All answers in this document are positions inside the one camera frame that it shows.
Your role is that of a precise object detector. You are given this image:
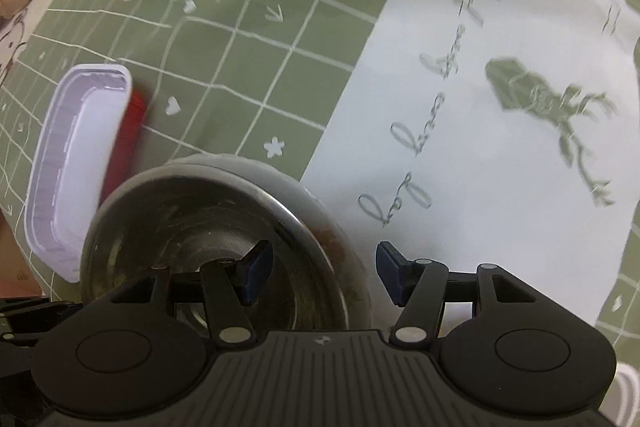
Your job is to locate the white printed paper runner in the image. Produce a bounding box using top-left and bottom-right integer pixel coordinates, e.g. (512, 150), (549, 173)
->
(300, 0), (640, 328)

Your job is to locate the stainless steel bowl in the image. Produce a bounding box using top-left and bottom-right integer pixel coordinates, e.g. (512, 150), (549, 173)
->
(79, 177), (351, 333)

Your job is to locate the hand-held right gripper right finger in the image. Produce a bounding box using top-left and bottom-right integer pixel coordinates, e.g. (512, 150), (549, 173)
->
(376, 242), (538, 348)

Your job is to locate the red rectangular dish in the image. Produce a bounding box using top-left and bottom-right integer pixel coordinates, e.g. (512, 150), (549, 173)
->
(22, 63), (148, 284)

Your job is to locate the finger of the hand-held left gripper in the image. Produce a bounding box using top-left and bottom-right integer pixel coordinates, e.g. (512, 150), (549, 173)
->
(0, 299), (71, 344)

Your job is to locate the green checked bed sheet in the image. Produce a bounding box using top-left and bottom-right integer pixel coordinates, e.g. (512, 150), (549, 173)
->
(0, 0), (640, 343)

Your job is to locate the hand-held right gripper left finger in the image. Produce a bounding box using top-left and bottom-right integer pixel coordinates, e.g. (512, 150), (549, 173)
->
(107, 241), (273, 348)

